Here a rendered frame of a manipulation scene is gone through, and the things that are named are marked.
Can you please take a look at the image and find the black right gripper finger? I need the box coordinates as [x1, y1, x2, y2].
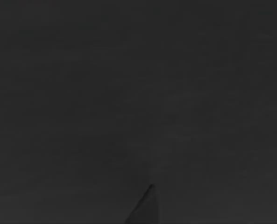
[124, 183, 159, 224]

